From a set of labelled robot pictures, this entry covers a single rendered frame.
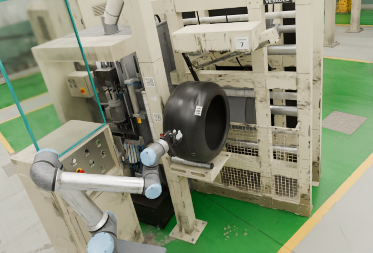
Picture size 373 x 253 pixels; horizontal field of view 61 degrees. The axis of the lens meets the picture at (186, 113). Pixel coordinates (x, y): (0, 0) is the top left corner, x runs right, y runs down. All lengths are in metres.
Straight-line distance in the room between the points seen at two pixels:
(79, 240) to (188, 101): 1.21
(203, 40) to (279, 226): 1.78
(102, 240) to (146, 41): 1.26
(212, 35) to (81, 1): 3.55
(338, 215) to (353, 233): 0.22
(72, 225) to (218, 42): 1.56
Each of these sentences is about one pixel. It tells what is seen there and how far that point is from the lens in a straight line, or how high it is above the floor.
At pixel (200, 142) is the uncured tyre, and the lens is 2.07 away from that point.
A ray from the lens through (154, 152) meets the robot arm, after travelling 1.78.
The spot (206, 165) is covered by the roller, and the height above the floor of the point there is 0.91.
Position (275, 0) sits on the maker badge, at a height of 1.90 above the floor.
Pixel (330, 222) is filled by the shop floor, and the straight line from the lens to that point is 3.18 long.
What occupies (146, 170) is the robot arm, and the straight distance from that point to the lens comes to 1.84.
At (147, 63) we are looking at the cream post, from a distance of 2.23.
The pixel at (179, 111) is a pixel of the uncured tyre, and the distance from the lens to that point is 2.07.
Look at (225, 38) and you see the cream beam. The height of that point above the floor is 1.74.
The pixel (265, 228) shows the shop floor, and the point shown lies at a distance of 3.08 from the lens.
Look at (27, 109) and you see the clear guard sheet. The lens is 2.00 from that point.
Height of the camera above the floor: 2.25
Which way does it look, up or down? 26 degrees down
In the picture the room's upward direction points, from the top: 11 degrees counter-clockwise
